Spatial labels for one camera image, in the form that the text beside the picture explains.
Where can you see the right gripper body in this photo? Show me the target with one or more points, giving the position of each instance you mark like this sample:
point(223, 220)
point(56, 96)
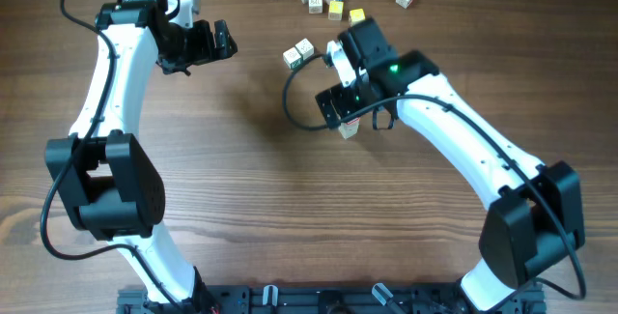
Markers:
point(346, 102)

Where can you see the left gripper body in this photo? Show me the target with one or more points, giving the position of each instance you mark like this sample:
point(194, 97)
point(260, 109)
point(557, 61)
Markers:
point(191, 45)

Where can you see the red letter A block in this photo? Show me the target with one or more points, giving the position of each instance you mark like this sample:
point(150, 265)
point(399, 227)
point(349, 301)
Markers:
point(348, 130)

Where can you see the yellow block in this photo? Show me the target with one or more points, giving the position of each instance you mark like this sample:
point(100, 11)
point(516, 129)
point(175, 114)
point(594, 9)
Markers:
point(356, 16)
point(335, 10)

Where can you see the red letter I block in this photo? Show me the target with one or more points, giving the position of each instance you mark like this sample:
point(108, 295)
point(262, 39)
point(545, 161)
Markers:
point(351, 123)

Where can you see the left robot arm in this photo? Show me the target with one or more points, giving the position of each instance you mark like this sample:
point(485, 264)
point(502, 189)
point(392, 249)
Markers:
point(106, 182)

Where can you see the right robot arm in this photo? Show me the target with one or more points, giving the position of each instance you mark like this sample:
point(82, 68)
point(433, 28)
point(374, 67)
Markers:
point(534, 211)

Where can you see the white plain wooden block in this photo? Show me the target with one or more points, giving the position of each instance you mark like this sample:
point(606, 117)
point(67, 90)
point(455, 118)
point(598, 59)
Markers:
point(305, 49)

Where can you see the white block green side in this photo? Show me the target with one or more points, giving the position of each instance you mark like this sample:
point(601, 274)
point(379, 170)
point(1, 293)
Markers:
point(292, 58)

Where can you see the white block brown drawing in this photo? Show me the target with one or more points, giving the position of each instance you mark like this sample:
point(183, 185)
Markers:
point(315, 6)

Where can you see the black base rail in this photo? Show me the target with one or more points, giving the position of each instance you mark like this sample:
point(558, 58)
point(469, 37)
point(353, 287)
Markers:
point(417, 299)

